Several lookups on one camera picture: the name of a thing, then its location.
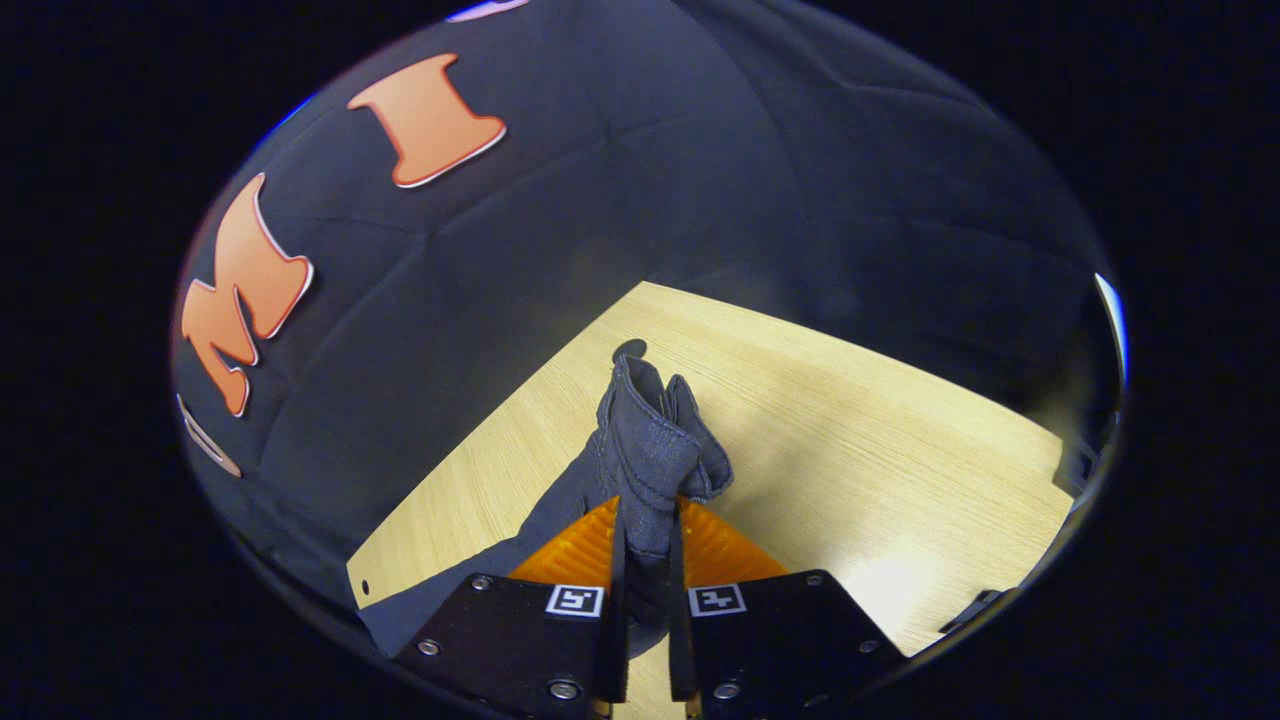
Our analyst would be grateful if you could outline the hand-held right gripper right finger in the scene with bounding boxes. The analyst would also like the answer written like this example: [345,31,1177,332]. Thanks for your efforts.
[667,496,910,705]

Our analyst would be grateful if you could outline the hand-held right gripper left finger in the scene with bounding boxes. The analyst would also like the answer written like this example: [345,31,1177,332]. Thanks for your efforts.
[391,496,631,709]

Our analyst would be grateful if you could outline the dark grey jeans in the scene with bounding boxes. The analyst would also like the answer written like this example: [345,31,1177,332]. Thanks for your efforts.
[355,354,737,661]

